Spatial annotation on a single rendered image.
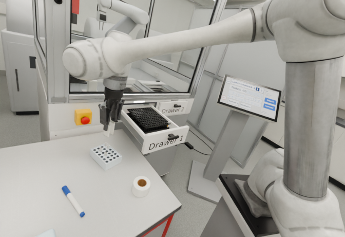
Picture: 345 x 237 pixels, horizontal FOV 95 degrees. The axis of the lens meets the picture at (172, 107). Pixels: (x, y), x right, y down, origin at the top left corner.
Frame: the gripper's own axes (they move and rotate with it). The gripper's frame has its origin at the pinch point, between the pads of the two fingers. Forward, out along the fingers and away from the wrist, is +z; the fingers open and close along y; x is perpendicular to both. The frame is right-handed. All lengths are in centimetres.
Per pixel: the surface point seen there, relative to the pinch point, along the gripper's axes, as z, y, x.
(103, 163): 11.6, -7.5, -6.0
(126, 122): 4.3, 16.8, 3.1
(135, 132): 4.0, 12.1, -6.9
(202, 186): 87, 92, -53
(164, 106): 1, 51, -3
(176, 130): -1.7, 22.3, -24.8
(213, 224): 41, 21, -62
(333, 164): 61, 243, -220
